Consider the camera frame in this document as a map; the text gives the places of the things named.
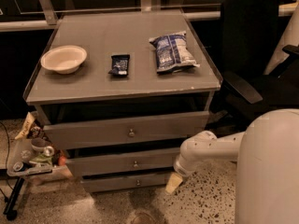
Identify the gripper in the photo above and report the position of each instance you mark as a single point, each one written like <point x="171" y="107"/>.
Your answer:
<point x="179" y="168"/>

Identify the grey drawer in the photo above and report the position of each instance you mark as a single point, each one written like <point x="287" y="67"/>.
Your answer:
<point x="110" y="132"/>
<point x="126" y="182"/>
<point x="125" y="162"/>

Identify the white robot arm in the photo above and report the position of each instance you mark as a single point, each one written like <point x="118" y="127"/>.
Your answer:
<point x="267" y="176"/>

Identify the grey bottom drawer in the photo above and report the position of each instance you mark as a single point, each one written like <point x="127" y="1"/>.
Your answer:
<point x="126" y="182"/>

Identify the grey top drawer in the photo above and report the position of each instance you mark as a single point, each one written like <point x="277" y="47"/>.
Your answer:
<point x="110" y="132"/>

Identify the grey wooden drawer cabinet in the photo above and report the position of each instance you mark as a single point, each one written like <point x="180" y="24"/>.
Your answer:
<point x="92" y="93"/>

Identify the red apple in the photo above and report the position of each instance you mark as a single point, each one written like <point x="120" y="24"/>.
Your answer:
<point x="62" y="161"/>

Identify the blue white chip bag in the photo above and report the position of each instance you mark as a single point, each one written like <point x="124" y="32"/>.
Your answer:
<point x="172" y="54"/>

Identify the dark blue snack bar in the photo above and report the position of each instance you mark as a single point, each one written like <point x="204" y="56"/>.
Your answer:
<point x="120" y="65"/>

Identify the clear plastic bin of snacks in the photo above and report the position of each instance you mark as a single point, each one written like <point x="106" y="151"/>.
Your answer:
<point x="35" y="158"/>

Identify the yellow snack bag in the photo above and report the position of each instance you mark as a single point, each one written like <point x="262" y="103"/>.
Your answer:
<point x="25" y="129"/>

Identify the white paper bowl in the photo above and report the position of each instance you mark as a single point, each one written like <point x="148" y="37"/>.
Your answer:
<point x="64" y="59"/>

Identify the black office chair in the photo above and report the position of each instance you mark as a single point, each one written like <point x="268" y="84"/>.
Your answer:
<point x="249" y="30"/>

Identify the metal railing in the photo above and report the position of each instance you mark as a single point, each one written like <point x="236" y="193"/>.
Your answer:
<point x="30" y="15"/>

